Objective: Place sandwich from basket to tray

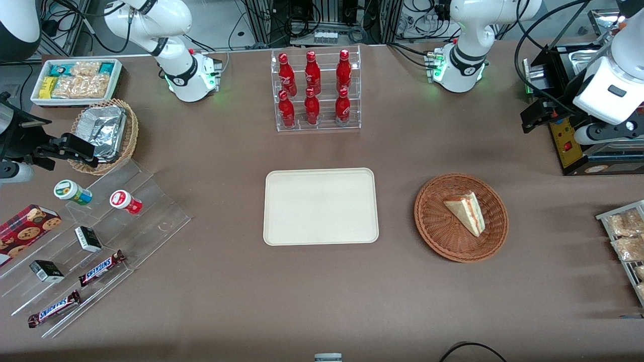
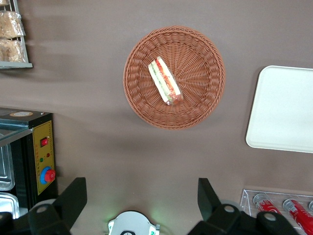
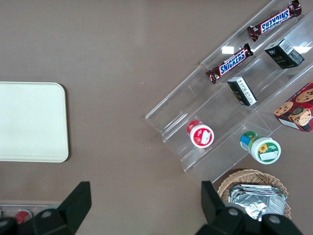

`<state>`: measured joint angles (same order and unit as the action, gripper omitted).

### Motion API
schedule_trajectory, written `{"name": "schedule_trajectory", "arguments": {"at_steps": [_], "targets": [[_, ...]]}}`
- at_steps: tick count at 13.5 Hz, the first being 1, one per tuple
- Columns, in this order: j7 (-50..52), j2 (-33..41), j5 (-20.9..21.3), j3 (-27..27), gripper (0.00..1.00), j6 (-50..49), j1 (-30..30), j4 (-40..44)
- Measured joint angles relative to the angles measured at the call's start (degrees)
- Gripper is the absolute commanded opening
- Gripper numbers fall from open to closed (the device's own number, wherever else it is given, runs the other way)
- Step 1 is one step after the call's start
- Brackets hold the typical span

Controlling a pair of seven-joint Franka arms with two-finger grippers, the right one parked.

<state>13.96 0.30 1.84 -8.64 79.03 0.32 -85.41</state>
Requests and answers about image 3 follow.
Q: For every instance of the cream rectangular serving tray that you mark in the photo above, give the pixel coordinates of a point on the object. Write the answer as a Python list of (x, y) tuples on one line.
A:
[(31, 122)]

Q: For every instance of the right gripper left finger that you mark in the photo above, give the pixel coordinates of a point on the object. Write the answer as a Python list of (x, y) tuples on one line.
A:
[(71, 208)]

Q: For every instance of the red cola bottle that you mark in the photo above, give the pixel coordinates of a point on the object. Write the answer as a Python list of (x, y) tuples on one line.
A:
[(23, 216)]

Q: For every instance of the clear acrylic stepped shelf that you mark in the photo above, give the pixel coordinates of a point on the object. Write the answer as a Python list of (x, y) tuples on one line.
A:
[(176, 107)]

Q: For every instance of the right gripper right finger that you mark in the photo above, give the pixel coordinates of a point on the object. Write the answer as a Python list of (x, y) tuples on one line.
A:
[(212, 210)]

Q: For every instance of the clear acrylic bottle rack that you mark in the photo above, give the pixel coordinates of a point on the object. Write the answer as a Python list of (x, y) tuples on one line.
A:
[(36, 207)]

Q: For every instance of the green lid sunflower jar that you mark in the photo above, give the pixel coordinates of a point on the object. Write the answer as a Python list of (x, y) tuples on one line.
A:
[(265, 149)]

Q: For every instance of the red lid small jar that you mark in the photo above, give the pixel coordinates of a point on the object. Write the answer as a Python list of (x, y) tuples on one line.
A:
[(201, 137)]

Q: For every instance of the small black carton box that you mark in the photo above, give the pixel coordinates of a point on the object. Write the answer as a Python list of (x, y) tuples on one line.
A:
[(283, 55), (240, 90)]

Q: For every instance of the silver foil container stack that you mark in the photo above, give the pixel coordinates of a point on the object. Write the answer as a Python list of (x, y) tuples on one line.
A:
[(254, 198)]

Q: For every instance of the red chocolate chip cookie box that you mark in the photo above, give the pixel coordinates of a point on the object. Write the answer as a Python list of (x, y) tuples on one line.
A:
[(298, 107)]

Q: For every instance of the Snickers chocolate bar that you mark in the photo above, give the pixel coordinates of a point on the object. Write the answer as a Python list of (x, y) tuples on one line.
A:
[(230, 64), (274, 21)]

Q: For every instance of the light tan wicker basket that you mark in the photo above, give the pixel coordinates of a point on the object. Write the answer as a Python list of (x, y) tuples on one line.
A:
[(244, 175)]

